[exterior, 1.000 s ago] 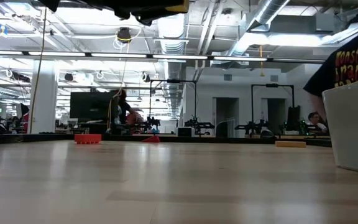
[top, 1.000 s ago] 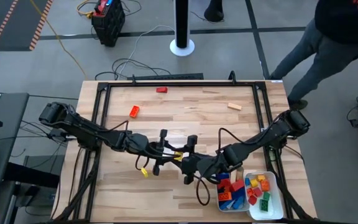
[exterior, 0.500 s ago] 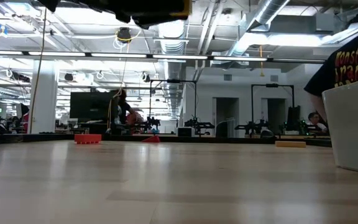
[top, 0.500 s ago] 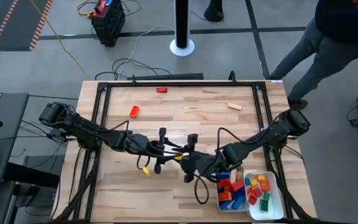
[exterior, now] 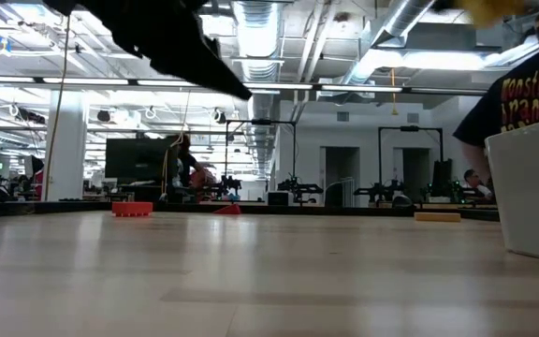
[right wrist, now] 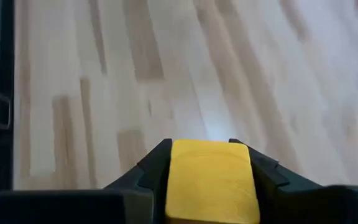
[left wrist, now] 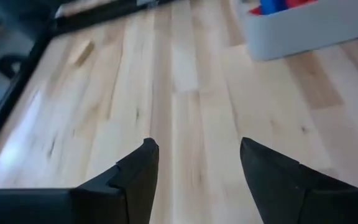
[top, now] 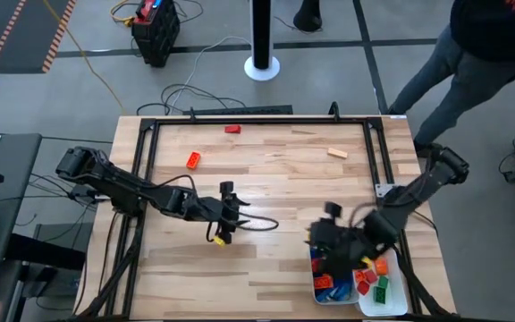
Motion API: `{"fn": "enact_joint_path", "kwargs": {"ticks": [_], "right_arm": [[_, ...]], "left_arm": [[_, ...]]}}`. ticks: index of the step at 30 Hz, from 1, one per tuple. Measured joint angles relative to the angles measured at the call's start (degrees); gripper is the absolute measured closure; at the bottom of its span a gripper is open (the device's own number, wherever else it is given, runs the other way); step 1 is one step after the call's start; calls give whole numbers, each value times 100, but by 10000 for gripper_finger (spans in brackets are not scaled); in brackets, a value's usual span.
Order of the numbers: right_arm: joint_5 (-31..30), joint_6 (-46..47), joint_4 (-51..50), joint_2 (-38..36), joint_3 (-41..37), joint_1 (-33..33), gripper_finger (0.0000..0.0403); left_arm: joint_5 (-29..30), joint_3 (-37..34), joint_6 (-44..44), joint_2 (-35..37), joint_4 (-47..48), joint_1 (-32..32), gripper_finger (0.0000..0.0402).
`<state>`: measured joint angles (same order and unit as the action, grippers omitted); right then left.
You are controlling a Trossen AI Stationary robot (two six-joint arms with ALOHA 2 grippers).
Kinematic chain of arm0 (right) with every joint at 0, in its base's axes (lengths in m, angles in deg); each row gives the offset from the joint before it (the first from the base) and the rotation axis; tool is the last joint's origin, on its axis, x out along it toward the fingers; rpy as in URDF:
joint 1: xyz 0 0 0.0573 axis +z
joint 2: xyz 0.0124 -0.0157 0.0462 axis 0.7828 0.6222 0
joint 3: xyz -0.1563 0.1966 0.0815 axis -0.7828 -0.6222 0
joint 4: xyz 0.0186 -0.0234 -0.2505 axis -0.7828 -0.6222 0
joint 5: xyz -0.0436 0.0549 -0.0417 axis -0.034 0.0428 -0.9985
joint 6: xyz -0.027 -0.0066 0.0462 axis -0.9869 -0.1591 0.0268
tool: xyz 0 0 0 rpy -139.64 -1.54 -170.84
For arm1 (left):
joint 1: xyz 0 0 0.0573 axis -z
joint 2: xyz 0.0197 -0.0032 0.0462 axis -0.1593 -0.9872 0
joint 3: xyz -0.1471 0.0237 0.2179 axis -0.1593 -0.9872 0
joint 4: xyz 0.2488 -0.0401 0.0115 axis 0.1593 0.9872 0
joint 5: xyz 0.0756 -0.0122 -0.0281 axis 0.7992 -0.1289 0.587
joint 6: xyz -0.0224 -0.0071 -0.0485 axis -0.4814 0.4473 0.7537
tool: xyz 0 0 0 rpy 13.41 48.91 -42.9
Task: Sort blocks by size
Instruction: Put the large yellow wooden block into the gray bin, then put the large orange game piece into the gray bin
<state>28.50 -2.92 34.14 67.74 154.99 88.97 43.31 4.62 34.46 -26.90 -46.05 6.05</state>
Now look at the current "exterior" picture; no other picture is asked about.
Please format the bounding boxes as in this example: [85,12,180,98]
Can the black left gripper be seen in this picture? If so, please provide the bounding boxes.
[124,0,254,101]

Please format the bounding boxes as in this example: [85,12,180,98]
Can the orange studded plastic brick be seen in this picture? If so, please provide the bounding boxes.
[111,201,154,218]

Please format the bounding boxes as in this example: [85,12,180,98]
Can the short pale wooden block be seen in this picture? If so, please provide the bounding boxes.
[414,212,462,224]

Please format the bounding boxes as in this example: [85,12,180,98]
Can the black computer monitor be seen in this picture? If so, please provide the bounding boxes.
[104,137,179,184]

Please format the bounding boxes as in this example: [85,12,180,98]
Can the white building column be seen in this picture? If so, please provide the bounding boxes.
[44,89,88,202]

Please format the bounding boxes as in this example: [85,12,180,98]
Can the white plastic bin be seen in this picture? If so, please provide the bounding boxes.
[484,113,539,265]

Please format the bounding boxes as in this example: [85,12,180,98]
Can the black background gantry frame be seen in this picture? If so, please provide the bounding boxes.
[377,125,444,203]
[224,118,298,203]

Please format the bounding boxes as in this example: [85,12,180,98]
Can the yellow cable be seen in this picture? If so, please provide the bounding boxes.
[41,13,72,202]

